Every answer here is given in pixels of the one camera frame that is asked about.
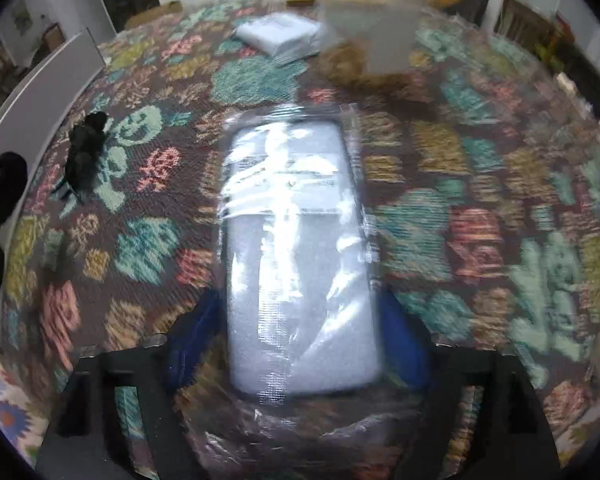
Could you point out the floral patterned cloth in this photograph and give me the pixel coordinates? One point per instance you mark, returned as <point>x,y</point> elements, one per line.
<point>10,410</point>

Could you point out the green wooden chair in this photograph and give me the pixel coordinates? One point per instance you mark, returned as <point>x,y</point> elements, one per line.
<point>546,50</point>

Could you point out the black hair claw with bow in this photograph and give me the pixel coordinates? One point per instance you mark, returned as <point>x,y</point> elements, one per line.
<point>85,150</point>

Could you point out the brown knitted pouch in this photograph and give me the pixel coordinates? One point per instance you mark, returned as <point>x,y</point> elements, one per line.
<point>350,69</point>

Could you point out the dark wooden desk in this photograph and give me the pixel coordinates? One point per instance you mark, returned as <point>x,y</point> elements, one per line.
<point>527,22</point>

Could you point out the wooden dining chair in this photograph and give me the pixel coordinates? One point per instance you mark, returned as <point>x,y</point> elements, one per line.
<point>52,37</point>

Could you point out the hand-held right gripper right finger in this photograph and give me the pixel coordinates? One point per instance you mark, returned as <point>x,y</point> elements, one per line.
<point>405,335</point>

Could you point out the white plastic packet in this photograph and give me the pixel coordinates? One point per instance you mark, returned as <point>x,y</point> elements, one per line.
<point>280,32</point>

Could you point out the clear jar with black lid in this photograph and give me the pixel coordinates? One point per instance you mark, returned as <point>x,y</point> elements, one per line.
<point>375,25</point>

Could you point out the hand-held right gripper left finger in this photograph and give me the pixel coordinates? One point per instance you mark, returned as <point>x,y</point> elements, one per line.
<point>195,330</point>

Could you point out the colourful patterned woven blanket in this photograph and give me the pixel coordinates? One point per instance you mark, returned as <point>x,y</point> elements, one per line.
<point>480,185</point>

